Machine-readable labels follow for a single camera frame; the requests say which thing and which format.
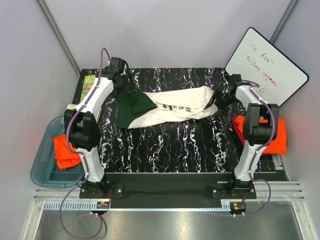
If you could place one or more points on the Brideshead Revisited paperback book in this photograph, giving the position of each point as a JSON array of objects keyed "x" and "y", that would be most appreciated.
[{"x": 73, "y": 107}]

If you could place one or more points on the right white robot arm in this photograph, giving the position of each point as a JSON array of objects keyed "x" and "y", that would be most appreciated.
[{"x": 259, "y": 130}]

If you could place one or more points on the aluminium frame rail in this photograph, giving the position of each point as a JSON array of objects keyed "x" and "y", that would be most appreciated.
[{"x": 277, "y": 191}]

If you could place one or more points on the green treehouse paperback book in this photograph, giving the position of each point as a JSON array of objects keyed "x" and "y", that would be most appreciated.
[{"x": 87, "y": 85}]

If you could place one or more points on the orange t-shirt in bin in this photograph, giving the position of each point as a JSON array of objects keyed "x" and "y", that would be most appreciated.
[{"x": 64, "y": 158}]

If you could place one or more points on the teal plastic bin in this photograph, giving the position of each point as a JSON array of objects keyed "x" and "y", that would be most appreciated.
[{"x": 45, "y": 171}]

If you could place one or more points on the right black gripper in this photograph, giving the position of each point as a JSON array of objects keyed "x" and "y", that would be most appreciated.
[{"x": 217, "y": 94}]

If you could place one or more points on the white dry-erase board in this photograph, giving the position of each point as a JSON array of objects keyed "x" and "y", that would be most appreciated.
[{"x": 257, "y": 59}]

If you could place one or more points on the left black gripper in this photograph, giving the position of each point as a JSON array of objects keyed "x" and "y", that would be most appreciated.
[{"x": 129, "y": 87}]

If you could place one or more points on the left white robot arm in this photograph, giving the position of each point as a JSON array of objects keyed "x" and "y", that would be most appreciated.
[{"x": 81, "y": 124}]

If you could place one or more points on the white and green t-shirt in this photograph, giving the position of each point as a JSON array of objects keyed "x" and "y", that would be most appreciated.
[{"x": 146, "y": 109}]

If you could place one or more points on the folded orange t-shirt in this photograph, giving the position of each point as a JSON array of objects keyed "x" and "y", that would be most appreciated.
[{"x": 276, "y": 147}]

